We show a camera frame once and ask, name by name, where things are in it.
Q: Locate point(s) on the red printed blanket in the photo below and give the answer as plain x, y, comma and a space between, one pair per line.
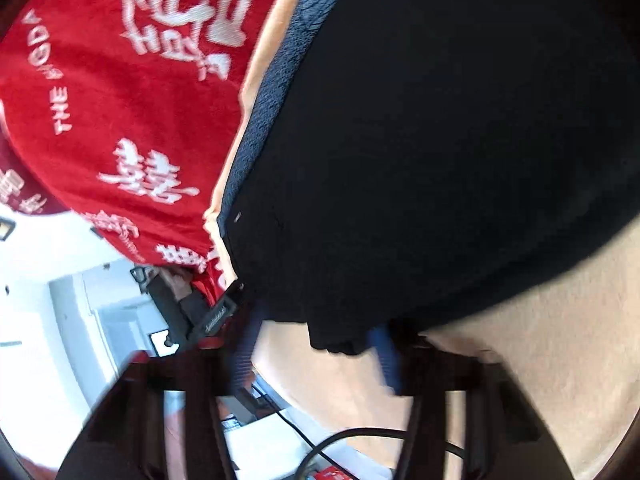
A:
130, 100

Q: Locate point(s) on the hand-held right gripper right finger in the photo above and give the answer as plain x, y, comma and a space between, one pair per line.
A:
389, 360

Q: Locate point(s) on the small red packet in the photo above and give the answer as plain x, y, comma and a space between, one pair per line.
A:
327, 473

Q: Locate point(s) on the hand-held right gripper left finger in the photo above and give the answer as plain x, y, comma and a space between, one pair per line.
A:
244, 347

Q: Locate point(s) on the black pants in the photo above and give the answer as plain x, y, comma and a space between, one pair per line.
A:
425, 150

